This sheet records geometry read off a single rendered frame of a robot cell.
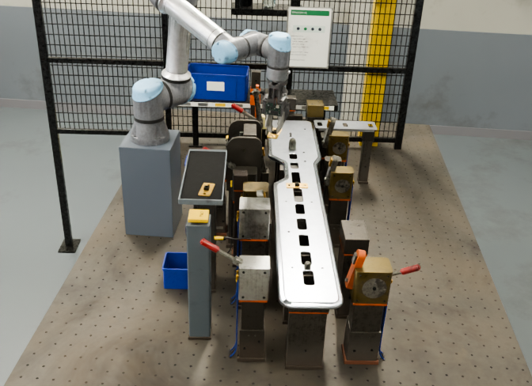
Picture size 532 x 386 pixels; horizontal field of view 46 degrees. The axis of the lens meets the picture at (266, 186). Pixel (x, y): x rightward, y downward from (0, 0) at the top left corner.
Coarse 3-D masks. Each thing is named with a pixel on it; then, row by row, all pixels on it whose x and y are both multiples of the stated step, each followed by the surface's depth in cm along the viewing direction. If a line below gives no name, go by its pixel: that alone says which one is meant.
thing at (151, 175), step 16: (128, 144) 243; (176, 144) 251; (128, 160) 243; (144, 160) 243; (160, 160) 242; (176, 160) 254; (128, 176) 247; (144, 176) 246; (160, 176) 246; (176, 176) 256; (128, 192) 250; (144, 192) 249; (160, 192) 249; (176, 192) 258; (128, 208) 254; (144, 208) 253; (160, 208) 252; (176, 208) 261; (128, 224) 257; (144, 224) 257; (160, 224) 256; (176, 224) 263
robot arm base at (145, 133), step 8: (136, 120) 241; (152, 120) 240; (160, 120) 242; (136, 128) 243; (144, 128) 240; (152, 128) 241; (160, 128) 243; (136, 136) 245; (144, 136) 241; (152, 136) 241; (160, 136) 244; (168, 136) 247; (144, 144) 242; (152, 144) 242; (160, 144) 244
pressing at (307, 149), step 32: (288, 128) 288; (288, 160) 259; (320, 160) 261; (288, 192) 235; (320, 192) 236; (288, 224) 215; (320, 224) 216; (288, 256) 198; (320, 256) 198; (288, 288) 184; (320, 288) 184
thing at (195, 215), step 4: (192, 212) 188; (196, 212) 188; (200, 212) 189; (204, 212) 189; (208, 212) 189; (188, 216) 186; (192, 216) 186; (196, 216) 186; (200, 216) 187; (204, 216) 187; (208, 216) 187; (188, 220) 185; (192, 220) 185; (196, 220) 185; (200, 220) 185; (204, 220) 185
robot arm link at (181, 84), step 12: (192, 0) 226; (168, 36) 236; (180, 36) 234; (168, 48) 238; (180, 48) 236; (168, 60) 240; (180, 60) 239; (168, 72) 243; (180, 72) 242; (168, 84) 243; (180, 84) 243; (192, 84) 250; (180, 96) 246; (192, 96) 252
